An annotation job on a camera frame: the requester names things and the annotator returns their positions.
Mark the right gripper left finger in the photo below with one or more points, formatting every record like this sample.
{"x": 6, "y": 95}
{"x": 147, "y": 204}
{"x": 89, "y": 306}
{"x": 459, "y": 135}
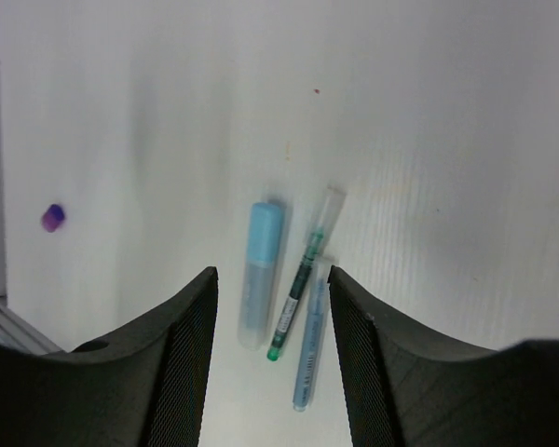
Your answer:
{"x": 143, "y": 384}

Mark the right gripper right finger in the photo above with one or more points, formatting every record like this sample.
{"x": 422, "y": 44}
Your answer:
{"x": 406, "y": 384}

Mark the blue pen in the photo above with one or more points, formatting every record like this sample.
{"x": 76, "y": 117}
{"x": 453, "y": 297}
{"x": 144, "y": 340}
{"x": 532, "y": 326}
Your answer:
{"x": 308, "y": 362}

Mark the green pen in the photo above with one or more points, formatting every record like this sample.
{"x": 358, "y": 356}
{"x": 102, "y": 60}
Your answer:
{"x": 295, "y": 294}

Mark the light blue highlighter body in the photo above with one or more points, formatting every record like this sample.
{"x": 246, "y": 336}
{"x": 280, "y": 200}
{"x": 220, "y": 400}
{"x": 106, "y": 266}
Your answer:
{"x": 256, "y": 299}

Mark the purple highlighter cap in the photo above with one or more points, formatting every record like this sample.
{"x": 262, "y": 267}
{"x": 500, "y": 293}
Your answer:
{"x": 53, "y": 218}

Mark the light blue highlighter cap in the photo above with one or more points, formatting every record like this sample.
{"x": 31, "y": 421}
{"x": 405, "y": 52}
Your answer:
{"x": 265, "y": 231}

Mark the transparent blue pen cap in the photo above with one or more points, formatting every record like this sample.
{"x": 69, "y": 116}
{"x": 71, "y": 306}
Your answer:
{"x": 319, "y": 288}

